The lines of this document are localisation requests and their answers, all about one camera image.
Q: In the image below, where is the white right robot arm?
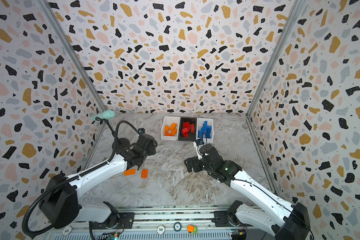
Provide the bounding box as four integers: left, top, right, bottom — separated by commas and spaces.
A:
184, 139, 313, 240

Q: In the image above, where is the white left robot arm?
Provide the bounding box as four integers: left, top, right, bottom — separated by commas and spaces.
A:
39, 134, 158, 229

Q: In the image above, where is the black middle bin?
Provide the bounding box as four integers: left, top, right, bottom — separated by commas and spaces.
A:
178, 117, 197, 142

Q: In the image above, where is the white right bin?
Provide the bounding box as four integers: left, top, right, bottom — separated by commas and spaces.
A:
196, 118, 215, 144

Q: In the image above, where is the white bin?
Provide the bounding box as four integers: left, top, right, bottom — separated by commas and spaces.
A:
161, 116, 181, 141
196, 118, 215, 144

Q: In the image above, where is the white left bin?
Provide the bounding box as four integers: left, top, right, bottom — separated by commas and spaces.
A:
161, 116, 181, 141

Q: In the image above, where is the orange small cube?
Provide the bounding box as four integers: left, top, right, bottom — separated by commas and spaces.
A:
187, 225, 198, 234

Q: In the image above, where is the black corrugated cable hose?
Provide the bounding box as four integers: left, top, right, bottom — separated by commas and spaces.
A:
21, 120, 140, 237

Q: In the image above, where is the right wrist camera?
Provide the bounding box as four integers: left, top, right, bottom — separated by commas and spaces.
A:
193, 138, 204, 155

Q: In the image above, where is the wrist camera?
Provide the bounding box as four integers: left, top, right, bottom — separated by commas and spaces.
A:
193, 138, 204, 155
138, 128, 146, 135

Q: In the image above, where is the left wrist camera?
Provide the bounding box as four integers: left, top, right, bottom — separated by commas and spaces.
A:
138, 128, 146, 135

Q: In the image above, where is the aluminium rail base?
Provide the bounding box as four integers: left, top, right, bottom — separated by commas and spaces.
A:
44, 206, 276, 240

